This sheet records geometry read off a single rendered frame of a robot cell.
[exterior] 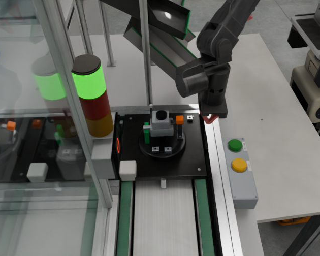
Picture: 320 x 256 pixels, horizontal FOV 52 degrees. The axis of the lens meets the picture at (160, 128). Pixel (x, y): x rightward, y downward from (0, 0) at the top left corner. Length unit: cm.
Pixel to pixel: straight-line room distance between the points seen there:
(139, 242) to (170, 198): 15
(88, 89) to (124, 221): 44
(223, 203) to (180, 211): 12
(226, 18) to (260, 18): 277
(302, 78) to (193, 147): 73
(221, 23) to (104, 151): 37
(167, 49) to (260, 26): 232
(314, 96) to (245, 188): 67
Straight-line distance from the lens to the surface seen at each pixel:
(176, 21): 103
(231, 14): 76
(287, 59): 303
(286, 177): 110
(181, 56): 117
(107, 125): 61
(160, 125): 88
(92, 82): 53
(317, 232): 128
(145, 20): 93
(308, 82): 153
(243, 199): 90
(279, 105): 130
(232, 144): 98
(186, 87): 73
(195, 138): 99
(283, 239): 197
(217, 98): 81
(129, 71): 139
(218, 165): 96
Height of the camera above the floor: 173
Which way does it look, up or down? 49 degrees down
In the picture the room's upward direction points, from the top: 2 degrees counter-clockwise
